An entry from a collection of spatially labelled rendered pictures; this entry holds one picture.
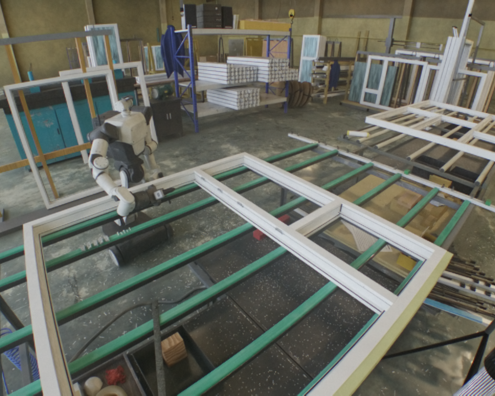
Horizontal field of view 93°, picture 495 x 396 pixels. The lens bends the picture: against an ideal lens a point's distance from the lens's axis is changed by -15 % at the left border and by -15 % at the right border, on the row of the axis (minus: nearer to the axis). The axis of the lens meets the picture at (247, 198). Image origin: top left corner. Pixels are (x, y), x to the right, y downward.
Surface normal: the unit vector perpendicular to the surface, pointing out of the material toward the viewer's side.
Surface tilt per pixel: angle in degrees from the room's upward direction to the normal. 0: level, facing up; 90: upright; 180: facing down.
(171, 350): 90
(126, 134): 89
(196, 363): 0
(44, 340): 0
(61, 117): 90
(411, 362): 0
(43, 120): 90
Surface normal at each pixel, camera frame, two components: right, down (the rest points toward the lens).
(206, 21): 0.54, 0.43
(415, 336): 0.00, -0.86
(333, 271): -0.78, 0.32
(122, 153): -0.24, 0.68
